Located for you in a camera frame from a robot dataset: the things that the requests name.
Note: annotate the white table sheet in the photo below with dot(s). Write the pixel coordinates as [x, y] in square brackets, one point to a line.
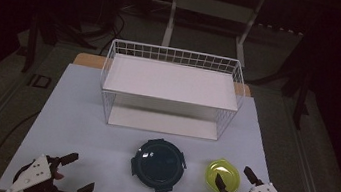
[74, 119]

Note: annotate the white metal desk frame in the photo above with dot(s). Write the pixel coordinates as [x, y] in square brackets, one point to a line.
[214, 8]

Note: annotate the wooden table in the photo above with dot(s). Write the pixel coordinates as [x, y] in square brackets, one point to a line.
[91, 60]

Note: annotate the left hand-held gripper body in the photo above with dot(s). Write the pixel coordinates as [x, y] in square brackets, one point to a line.
[34, 171]

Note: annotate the dark blue lidded glass container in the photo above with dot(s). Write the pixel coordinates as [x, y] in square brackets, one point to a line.
[158, 165]

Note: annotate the person's left hand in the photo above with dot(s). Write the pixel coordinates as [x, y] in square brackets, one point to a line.
[59, 175]

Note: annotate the black floor socket frame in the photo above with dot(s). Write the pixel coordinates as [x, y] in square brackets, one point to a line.
[39, 81]

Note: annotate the green plastic bowl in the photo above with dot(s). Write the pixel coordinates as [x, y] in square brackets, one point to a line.
[228, 175]

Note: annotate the black stand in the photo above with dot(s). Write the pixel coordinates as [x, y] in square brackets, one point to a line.
[301, 94]
[30, 46]

